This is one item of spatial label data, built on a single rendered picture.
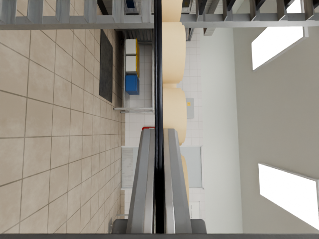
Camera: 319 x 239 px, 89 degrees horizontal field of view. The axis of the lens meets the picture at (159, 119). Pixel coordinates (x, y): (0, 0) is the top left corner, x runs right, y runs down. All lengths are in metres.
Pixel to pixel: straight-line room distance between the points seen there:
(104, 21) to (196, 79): 4.00
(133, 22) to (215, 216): 4.65
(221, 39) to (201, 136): 2.68
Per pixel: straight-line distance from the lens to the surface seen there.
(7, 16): 0.81
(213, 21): 0.65
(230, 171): 4.67
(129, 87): 3.77
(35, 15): 0.76
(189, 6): 3.26
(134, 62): 3.95
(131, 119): 4.28
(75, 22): 0.69
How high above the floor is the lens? 1.00
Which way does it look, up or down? level
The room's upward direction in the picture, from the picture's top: 89 degrees clockwise
